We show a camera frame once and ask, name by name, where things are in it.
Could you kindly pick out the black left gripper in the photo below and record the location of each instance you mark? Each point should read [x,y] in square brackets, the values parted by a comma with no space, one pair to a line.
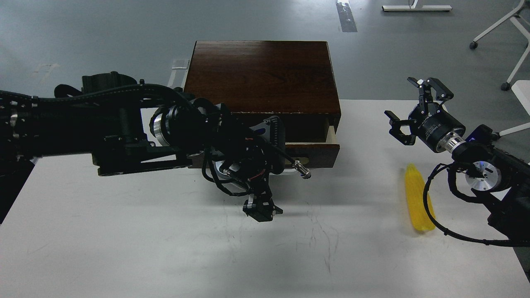
[240,164]

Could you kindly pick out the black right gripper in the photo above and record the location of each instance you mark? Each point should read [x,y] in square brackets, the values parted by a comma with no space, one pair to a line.
[430,125]

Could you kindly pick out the white chair with casters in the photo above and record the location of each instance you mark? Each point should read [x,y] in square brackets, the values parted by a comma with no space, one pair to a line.
[509,35]

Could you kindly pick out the white table base bar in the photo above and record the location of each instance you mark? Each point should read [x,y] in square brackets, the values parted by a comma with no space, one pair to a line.
[416,6]

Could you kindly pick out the yellow corn cob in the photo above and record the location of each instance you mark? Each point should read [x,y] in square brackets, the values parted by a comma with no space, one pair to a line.
[414,188]

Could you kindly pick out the dark wooden drawer cabinet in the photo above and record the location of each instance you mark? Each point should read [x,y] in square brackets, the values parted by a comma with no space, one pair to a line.
[260,78]

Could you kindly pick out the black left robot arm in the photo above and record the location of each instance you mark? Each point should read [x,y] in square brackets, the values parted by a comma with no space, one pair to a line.
[129,126]

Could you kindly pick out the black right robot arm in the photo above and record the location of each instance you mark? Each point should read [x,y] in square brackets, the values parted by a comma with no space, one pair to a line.
[480,173]

